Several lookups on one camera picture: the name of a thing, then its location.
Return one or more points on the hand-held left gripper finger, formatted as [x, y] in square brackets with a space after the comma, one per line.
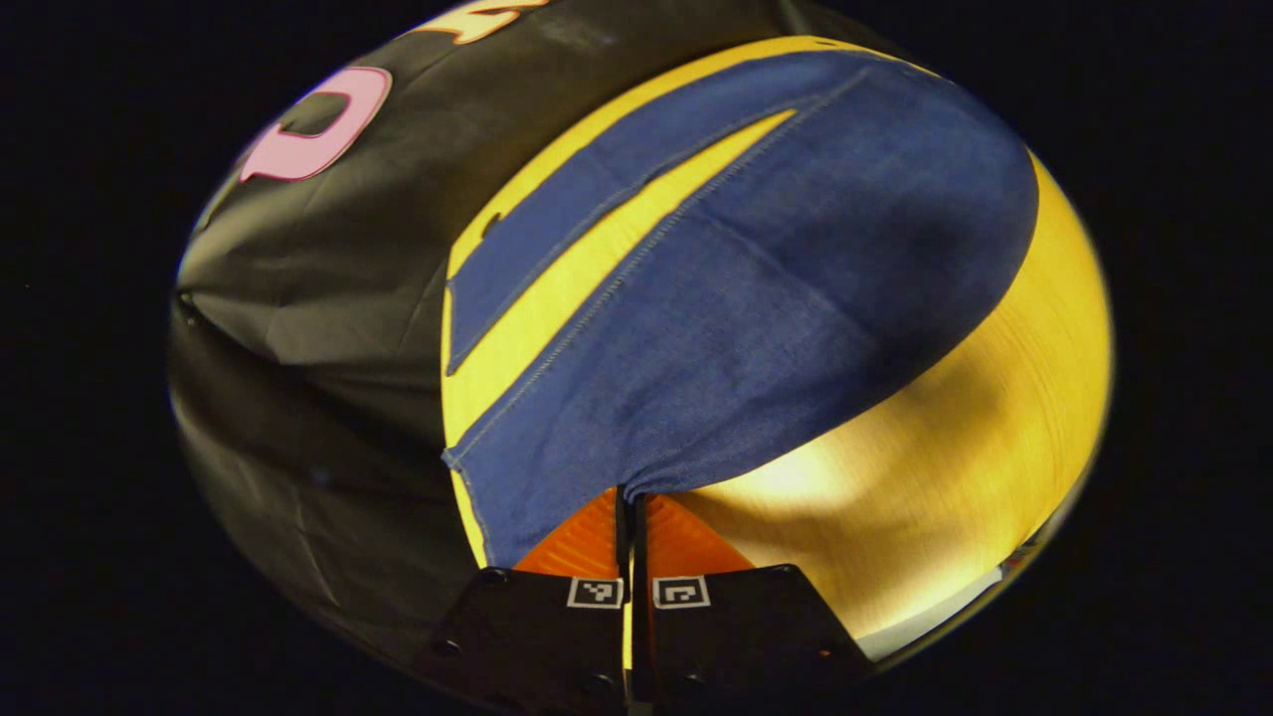
[640, 542]
[621, 542]

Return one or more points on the blue jeans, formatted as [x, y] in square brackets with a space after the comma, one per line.
[776, 298]

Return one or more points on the black round table grommet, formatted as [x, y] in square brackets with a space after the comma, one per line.
[491, 225]

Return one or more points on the black backdrop cloth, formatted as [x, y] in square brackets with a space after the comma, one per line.
[348, 298]

